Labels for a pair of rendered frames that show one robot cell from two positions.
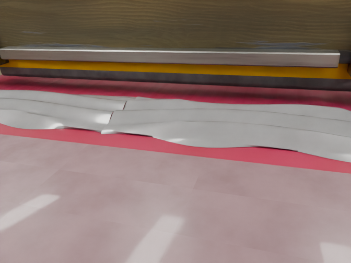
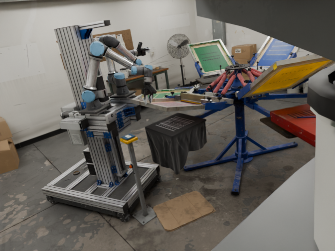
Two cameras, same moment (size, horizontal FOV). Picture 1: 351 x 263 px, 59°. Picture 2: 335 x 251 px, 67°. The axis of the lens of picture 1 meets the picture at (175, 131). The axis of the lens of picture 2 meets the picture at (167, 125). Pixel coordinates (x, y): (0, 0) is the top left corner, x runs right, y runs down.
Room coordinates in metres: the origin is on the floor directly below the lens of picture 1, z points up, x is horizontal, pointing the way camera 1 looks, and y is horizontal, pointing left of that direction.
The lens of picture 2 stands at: (-2.14, -1.09, 1.92)
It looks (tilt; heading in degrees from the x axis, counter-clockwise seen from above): 22 degrees down; 31
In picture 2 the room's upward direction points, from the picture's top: 9 degrees counter-clockwise
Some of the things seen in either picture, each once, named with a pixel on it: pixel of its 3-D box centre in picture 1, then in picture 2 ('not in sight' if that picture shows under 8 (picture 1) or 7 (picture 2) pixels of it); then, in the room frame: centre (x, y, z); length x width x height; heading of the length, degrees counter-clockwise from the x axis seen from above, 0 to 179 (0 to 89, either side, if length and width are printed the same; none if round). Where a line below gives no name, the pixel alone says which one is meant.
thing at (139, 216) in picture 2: not in sight; (137, 179); (-0.41, 0.41, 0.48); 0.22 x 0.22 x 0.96; 68
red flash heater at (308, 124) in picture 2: not in sight; (319, 122); (-0.08, -1.18, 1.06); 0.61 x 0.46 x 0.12; 38
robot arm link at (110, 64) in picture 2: not in sight; (109, 60); (0.12, 0.89, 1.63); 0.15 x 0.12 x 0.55; 68
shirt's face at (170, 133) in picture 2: not in sight; (175, 123); (0.01, 0.11, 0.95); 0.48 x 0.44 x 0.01; 158
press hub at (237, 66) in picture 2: not in sight; (239, 113); (1.04, -0.31, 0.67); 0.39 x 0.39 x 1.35
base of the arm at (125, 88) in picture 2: not in sight; (122, 89); (0.07, 0.76, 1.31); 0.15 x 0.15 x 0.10
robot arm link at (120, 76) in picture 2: not in sight; (119, 78); (0.07, 0.77, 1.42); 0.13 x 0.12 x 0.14; 68
